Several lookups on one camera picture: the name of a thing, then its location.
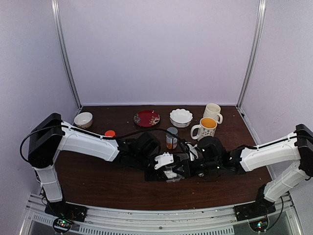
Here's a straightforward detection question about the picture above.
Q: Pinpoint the right aluminium frame post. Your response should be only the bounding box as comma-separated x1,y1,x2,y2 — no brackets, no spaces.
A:
236,0,266,110

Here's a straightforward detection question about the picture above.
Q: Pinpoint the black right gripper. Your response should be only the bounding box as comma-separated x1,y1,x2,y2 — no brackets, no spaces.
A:
173,158,221,179

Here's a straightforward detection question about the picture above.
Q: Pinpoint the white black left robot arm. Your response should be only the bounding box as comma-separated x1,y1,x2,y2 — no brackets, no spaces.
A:
19,113,184,217

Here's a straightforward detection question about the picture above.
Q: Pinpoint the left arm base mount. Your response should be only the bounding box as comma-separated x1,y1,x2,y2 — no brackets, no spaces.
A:
45,201,88,234

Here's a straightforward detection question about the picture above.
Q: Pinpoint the red floral plate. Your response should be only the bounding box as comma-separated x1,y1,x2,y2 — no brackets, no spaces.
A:
133,110,160,128

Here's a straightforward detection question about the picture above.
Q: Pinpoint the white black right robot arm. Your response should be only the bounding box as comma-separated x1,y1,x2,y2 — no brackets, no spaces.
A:
180,124,313,216

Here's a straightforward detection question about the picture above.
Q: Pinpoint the aluminium frame post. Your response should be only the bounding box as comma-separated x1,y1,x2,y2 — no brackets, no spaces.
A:
236,0,266,110
51,0,82,109

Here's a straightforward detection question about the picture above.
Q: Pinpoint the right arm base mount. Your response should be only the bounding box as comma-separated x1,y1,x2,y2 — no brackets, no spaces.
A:
234,202,276,233

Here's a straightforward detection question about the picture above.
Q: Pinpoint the floral mug yellow inside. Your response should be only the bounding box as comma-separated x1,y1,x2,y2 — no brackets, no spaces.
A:
190,117,218,141

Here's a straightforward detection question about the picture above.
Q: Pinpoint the white patterned rice bowl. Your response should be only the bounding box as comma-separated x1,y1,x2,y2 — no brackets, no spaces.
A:
74,112,93,129

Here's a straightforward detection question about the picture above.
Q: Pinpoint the white scalloped bowl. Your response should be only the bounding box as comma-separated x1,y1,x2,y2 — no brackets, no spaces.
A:
169,109,193,128

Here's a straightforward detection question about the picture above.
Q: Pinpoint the front aluminium rail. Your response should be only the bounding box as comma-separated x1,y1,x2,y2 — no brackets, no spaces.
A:
17,194,303,235

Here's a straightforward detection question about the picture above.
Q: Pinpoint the cream ribbed ceramic mug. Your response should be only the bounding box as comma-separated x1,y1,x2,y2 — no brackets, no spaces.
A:
203,103,223,124

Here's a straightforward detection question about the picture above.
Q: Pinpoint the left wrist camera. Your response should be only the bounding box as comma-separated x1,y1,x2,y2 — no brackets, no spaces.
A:
154,152,174,170

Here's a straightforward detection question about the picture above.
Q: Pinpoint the small white pill bottle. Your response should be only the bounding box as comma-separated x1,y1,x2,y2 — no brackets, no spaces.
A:
164,170,177,181

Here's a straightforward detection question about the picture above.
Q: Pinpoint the left aluminium frame post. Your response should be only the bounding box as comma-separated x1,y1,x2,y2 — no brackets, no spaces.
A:
51,0,82,109

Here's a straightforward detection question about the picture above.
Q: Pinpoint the orange pill bottle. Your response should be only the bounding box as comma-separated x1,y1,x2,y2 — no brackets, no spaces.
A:
105,130,116,138

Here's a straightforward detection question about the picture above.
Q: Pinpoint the grey lid supplement bottle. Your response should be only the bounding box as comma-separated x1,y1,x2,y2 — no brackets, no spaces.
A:
166,127,178,150

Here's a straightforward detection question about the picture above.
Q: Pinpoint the clear plastic pill organizer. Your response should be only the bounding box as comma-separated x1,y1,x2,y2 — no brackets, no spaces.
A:
165,153,186,183

